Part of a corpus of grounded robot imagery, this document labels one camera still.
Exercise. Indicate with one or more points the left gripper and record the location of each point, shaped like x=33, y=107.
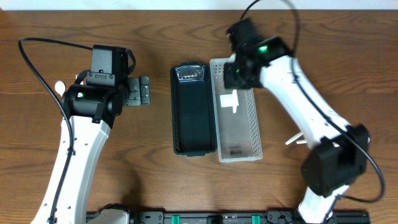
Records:
x=137, y=91

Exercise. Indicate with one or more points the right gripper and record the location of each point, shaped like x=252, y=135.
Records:
x=229, y=81

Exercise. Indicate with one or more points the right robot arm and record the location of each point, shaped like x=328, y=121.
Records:
x=337, y=149

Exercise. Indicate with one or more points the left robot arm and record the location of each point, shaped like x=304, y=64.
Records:
x=91, y=104

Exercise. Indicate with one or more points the dark green plastic basket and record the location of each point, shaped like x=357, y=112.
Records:
x=193, y=110

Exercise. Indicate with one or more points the clear white plastic basket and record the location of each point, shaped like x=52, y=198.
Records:
x=237, y=134

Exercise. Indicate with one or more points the white spoon on left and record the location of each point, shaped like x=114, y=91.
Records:
x=60, y=87

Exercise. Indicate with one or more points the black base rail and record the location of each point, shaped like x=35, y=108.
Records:
x=278, y=216

